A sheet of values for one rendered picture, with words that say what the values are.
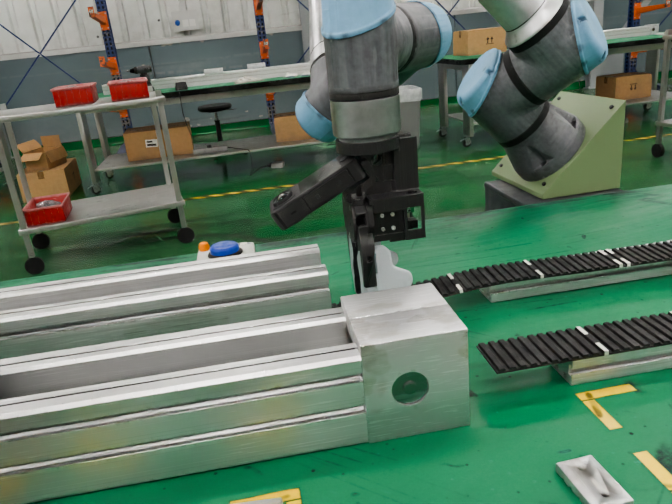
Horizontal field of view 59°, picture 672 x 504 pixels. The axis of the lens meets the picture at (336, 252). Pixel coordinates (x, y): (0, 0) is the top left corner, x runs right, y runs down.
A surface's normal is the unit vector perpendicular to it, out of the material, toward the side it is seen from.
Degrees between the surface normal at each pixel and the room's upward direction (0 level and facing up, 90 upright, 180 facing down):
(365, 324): 0
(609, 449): 0
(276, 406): 90
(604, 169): 90
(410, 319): 0
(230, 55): 90
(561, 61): 114
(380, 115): 90
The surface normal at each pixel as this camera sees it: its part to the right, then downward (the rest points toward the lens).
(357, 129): -0.33, 0.37
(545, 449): -0.10, -0.93
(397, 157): 0.15, 0.34
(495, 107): -0.23, 0.66
